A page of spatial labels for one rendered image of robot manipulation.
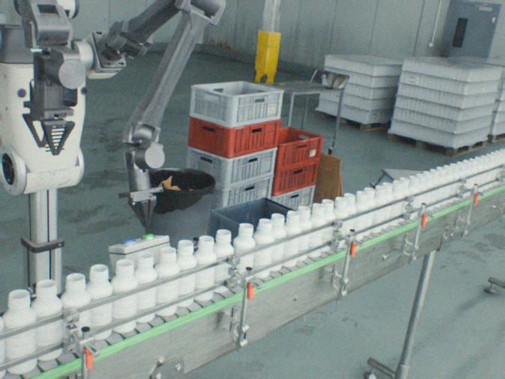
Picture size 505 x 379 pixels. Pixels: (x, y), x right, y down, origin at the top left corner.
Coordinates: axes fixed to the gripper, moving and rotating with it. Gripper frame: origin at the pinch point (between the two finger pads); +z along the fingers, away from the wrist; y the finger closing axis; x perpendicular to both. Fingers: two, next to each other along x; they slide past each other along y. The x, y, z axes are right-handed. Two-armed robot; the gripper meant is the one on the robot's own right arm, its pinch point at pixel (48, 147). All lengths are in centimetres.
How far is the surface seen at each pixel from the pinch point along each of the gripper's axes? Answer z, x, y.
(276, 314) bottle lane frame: 52, 59, 21
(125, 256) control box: 29.5, 18.7, 2.5
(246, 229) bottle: 23, 47, 16
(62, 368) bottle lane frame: 40.2, -7.6, 20.7
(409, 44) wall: 23, 1060, -507
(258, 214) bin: 52, 112, -37
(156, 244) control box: 28.6, 28.3, 2.5
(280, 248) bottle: 32, 61, 18
